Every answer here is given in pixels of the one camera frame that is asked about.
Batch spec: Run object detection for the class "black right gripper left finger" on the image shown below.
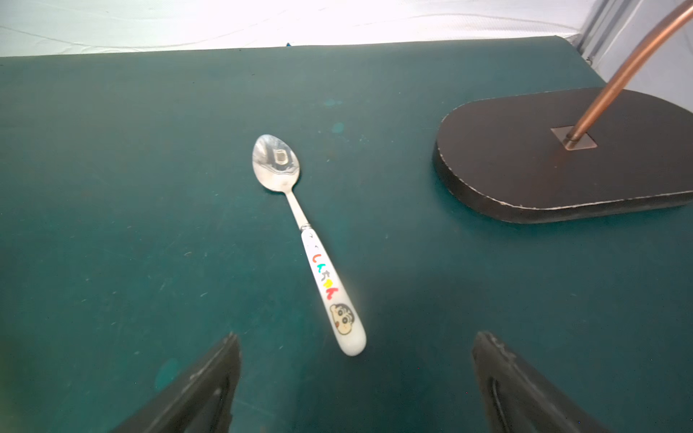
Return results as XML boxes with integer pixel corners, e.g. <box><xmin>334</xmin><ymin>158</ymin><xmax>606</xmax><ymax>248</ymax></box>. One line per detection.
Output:
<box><xmin>113</xmin><ymin>333</ymin><xmax>241</xmax><ymax>432</ymax></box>

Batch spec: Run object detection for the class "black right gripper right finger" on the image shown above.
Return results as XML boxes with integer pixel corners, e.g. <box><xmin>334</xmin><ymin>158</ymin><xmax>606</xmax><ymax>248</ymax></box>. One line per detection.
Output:
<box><xmin>472</xmin><ymin>331</ymin><xmax>609</xmax><ymax>433</ymax></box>

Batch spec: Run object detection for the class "brown metal cup tree stand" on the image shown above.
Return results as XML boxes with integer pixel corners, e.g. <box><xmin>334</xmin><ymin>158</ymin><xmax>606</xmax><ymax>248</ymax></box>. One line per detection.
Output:
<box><xmin>431</xmin><ymin>0</ymin><xmax>693</xmax><ymax>225</ymax></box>

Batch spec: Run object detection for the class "silver metal spoon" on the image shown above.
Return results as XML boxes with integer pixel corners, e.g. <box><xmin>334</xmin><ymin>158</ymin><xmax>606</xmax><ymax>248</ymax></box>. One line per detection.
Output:
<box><xmin>252</xmin><ymin>135</ymin><xmax>367</xmax><ymax>357</ymax></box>

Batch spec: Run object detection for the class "aluminium right corner post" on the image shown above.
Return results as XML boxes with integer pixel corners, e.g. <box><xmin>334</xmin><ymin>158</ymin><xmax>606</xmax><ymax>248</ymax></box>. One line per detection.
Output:
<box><xmin>572</xmin><ymin>0</ymin><xmax>640</xmax><ymax>65</ymax></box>

